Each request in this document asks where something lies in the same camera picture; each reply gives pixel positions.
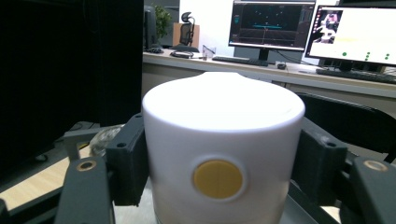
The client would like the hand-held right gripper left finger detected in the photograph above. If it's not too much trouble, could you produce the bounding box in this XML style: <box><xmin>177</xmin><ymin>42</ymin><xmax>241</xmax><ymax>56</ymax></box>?
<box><xmin>105</xmin><ymin>113</ymin><xmax>151</xmax><ymax>207</ymax></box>

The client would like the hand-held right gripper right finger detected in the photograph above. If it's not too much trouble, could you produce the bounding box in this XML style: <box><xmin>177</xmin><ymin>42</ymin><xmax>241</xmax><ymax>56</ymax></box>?
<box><xmin>291</xmin><ymin>116</ymin><xmax>348</xmax><ymax>207</ymax></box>

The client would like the dark grey corner rack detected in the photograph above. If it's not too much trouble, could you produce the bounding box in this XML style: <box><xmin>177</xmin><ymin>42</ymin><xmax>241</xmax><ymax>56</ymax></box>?
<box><xmin>0</xmin><ymin>124</ymin><xmax>344</xmax><ymax>224</ymax></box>

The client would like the white-lid seasoning jar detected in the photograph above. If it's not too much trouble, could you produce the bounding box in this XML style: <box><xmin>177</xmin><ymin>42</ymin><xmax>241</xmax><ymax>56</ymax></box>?
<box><xmin>141</xmin><ymin>71</ymin><xmax>306</xmax><ymax>224</ymax></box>

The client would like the black folding chair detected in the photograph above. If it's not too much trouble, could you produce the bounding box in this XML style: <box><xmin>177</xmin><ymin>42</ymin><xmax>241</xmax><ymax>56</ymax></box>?
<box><xmin>294</xmin><ymin>91</ymin><xmax>396</xmax><ymax>164</ymax></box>

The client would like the black keyboard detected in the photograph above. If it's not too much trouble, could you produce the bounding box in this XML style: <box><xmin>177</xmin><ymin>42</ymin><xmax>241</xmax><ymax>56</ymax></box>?
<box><xmin>211</xmin><ymin>54</ymin><xmax>270</xmax><ymax>67</ymax></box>
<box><xmin>315</xmin><ymin>67</ymin><xmax>396</xmax><ymax>86</ymax></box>

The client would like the wooden office desk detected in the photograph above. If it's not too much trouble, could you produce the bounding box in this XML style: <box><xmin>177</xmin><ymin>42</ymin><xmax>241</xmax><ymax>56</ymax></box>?
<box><xmin>142</xmin><ymin>49</ymin><xmax>396</xmax><ymax>119</ymax></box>

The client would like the black curtain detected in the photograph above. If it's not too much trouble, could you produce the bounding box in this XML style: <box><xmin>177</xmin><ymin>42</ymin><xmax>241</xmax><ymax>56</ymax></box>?
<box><xmin>0</xmin><ymin>0</ymin><xmax>145</xmax><ymax>186</ymax></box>

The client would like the bright-screen monitor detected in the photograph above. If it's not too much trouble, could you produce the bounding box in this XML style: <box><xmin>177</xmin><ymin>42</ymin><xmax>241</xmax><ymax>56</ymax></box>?
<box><xmin>304</xmin><ymin>4</ymin><xmax>396</xmax><ymax>73</ymax></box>

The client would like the clear glass cup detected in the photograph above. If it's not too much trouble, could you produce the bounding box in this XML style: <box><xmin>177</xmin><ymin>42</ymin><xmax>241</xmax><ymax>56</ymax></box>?
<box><xmin>202</xmin><ymin>44</ymin><xmax>218</xmax><ymax>62</ymax></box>

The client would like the black office chair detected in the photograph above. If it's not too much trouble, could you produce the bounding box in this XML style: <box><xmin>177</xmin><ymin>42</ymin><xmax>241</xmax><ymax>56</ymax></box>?
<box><xmin>178</xmin><ymin>11</ymin><xmax>197</xmax><ymax>49</ymax></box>

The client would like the dark-screen monitor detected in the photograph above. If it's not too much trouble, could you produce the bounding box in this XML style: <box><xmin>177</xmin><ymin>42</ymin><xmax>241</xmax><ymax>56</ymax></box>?
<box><xmin>227</xmin><ymin>0</ymin><xmax>317</xmax><ymax>63</ymax></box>

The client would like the green potted plant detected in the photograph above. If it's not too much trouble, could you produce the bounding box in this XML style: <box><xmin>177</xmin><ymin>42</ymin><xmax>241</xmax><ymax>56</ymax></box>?
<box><xmin>154</xmin><ymin>5</ymin><xmax>173</xmax><ymax>41</ymax></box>

